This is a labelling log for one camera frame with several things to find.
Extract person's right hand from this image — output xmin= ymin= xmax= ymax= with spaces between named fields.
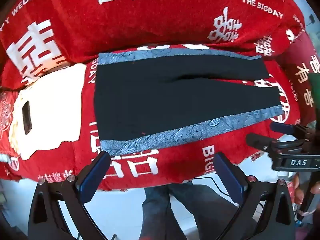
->
xmin=291 ymin=173 xmax=320 ymax=205

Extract person's legs in jeans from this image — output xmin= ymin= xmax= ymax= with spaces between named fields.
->
xmin=141 ymin=182 xmax=240 ymax=240

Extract green object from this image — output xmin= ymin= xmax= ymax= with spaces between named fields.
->
xmin=308 ymin=72 xmax=320 ymax=98

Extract red printed blanket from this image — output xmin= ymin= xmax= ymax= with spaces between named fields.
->
xmin=0 ymin=42 xmax=303 ymax=192

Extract black pants with grey stripes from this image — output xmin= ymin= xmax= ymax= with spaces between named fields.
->
xmin=94 ymin=48 xmax=284 ymax=157

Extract red printed sofa armrest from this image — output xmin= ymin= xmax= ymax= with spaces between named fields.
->
xmin=275 ymin=31 xmax=320 ymax=130

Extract white cloth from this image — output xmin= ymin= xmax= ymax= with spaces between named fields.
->
xmin=9 ymin=62 xmax=87 ymax=160

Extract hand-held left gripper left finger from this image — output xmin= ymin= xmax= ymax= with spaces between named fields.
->
xmin=27 ymin=151 xmax=112 ymax=240

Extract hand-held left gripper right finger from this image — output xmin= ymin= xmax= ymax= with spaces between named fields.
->
xmin=213 ymin=152 xmax=296 ymax=240

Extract red embroidered cushion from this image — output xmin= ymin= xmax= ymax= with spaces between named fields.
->
xmin=0 ymin=90 xmax=18 ymax=153

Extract black cable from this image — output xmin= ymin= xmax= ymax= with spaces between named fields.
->
xmin=192 ymin=176 xmax=233 ymax=198

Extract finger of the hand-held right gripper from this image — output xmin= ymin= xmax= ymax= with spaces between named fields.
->
xmin=269 ymin=121 xmax=304 ymax=138
xmin=246 ymin=133 xmax=279 ymax=152

